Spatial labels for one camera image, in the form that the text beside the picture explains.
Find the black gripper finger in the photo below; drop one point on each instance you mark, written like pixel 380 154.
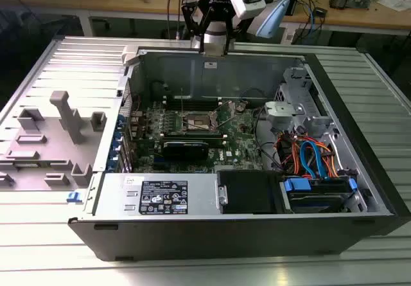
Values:
pixel 229 25
pixel 192 16

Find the silver CPU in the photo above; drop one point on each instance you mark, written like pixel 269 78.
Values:
pixel 214 50

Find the metal locking lever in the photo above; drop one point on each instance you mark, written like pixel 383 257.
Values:
pixel 228 119

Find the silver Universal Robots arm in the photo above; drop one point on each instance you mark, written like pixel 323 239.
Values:
pixel 273 19

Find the CPU socket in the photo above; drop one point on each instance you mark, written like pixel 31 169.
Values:
pixel 196 122

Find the black RAM slot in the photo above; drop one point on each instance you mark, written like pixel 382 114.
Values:
pixel 192 133
pixel 192 139
pixel 216 142
pixel 192 136

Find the white case sticker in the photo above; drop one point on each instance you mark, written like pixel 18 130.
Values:
pixel 210 64

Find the grey plastic block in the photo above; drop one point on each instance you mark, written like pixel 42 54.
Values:
pixel 130 54

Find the coin cell battery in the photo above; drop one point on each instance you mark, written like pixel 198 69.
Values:
pixel 241 106

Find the silver drive cage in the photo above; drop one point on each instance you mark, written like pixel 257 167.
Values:
pixel 298 83

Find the small black box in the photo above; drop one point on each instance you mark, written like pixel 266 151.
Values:
pixel 320 12

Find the green motherboard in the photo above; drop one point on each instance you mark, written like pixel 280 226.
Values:
pixel 237 144

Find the wooden desk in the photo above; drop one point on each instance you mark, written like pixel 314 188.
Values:
pixel 353 19

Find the black graphics card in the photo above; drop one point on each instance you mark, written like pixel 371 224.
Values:
pixel 186 152

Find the white paper sheet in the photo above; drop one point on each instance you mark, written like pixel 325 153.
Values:
pixel 395 4

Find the blue disk carrier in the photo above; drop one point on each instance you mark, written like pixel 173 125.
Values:
pixel 297 184

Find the silver power supply unit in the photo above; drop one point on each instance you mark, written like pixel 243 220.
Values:
pixel 112 189

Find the grey parts rack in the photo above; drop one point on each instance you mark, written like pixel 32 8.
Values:
pixel 48 144

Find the hard disk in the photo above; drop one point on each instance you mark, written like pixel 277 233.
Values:
pixel 318 198

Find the black open PC case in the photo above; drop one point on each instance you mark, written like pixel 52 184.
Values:
pixel 192 234

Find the small blue plastic clip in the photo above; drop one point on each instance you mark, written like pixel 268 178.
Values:
pixel 73 197

